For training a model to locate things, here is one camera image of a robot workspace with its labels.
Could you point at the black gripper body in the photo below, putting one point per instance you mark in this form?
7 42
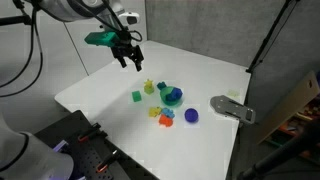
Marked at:
120 50

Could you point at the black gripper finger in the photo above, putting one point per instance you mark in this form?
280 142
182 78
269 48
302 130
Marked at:
122 62
138 58

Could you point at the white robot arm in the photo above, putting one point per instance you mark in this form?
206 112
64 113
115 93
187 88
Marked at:
23 155

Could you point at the green cube block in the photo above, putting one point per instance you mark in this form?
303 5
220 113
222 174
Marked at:
136 96

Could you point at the dark blue block in bowl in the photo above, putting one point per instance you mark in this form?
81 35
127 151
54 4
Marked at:
169 97

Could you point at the yellow toy figure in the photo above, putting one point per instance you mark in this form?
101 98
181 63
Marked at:
148 87

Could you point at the teal toy piece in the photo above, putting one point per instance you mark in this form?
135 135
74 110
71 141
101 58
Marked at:
161 85

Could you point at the green plastic bowl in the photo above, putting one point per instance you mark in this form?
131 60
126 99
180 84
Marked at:
164 92

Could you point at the yellow flat toy piece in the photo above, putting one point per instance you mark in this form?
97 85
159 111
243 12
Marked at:
154 111

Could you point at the light blue toy piece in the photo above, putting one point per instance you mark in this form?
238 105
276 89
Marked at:
168 112

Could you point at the orange toy piece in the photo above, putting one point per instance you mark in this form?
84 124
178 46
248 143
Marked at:
166 121

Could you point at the purple spiky ball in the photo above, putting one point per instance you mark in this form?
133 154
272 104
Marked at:
191 115

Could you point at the left black orange clamp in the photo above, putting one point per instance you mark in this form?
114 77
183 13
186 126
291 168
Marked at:
85 135

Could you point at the black orange clamp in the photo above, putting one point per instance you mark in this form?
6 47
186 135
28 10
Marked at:
108 161
85 135

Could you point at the right black orange clamp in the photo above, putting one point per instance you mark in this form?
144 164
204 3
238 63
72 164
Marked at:
108 161

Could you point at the black tripod pole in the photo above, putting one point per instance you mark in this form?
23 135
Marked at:
273 33

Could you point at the wooden board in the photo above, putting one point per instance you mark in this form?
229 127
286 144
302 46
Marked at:
305 91

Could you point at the colourful toy shelf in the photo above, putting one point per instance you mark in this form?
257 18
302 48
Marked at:
294 125

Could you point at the black foreground stand pole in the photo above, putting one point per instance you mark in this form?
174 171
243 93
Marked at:
307 140

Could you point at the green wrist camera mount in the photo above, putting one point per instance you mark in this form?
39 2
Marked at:
101 38

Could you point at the grey metal bracket plate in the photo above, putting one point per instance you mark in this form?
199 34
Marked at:
229 107

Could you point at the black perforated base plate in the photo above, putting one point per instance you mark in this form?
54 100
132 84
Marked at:
89 154

